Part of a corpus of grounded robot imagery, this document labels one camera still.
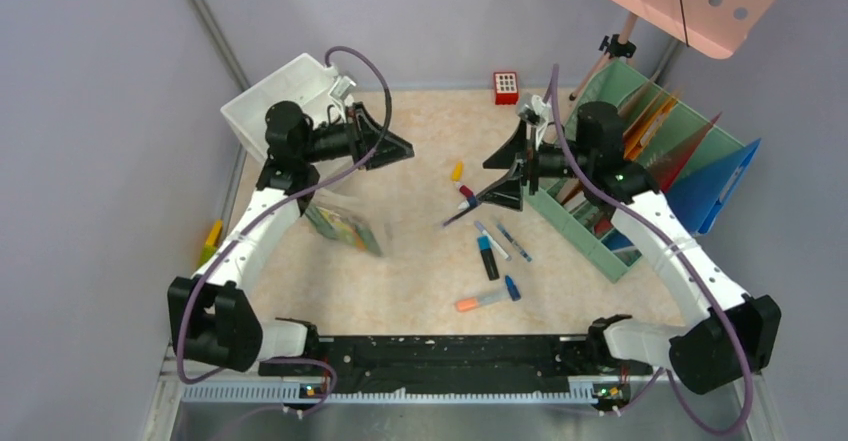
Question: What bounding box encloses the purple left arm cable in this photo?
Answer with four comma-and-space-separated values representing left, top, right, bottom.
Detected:
175, 45, 393, 419

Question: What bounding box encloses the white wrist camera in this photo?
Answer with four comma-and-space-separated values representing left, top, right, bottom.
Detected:
328, 75, 357, 111
516, 93, 553, 148

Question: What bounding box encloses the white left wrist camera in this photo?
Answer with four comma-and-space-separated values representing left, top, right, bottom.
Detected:
328, 75, 357, 111

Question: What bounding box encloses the orange folder binder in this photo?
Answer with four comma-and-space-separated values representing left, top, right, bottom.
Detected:
623, 89, 680, 161

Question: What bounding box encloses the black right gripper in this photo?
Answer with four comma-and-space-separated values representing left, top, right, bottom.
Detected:
477, 117, 593, 210

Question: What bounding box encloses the red grid pen holder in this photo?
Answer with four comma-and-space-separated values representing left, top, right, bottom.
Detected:
493, 71, 520, 106

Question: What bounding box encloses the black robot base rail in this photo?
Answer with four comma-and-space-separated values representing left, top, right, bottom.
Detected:
256, 335, 654, 381

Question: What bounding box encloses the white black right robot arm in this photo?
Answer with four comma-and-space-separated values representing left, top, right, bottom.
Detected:
478, 97, 781, 395

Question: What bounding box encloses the blue file folder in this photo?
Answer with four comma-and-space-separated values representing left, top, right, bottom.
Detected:
666, 139, 761, 236

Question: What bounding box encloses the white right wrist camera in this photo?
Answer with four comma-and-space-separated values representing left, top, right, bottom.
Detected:
516, 93, 553, 148

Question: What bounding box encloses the green Treehouse paperback book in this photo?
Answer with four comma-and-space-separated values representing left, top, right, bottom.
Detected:
305, 203, 389, 257

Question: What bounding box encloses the blue marker cap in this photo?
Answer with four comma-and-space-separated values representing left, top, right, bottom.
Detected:
504, 275, 522, 302

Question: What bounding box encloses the red plastic folder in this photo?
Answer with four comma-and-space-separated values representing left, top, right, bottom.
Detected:
646, 111, 722, 193

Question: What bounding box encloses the blue clear gel pen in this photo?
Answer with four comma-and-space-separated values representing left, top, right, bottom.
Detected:
494, 218, 533, 263

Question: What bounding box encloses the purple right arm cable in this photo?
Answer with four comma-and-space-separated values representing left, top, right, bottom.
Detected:
546, 63, 757, 438

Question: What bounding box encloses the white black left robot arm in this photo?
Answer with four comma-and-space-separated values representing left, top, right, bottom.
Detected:
167, 101, 414, 376

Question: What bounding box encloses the yellow green clip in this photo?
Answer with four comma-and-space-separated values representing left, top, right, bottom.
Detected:
197, 219, 223, 267

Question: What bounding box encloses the black marker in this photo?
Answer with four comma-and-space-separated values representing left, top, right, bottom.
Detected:
477, 235, 500, 281

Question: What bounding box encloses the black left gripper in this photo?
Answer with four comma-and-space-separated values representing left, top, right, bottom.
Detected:
299, 101, 414, 169

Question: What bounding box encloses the orange cap clear marker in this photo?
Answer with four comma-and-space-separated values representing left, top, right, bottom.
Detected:
455, 292, 509, 313

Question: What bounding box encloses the white blue pen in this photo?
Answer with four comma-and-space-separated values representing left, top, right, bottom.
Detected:
474, 221, 512, 261

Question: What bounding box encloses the green plastic file rack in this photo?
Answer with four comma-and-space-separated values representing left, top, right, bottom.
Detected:
518, 61, 759, 282

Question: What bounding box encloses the dark purple pen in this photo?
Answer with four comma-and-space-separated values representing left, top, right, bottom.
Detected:
441, 206, 475, 228

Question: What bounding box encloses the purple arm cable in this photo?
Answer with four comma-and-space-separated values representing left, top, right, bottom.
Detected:
546, 63, 757, 438
175, 45, 393, 419

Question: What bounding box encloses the white plastic drawer organizer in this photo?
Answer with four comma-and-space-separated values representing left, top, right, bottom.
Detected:
219, 52, 359, 191

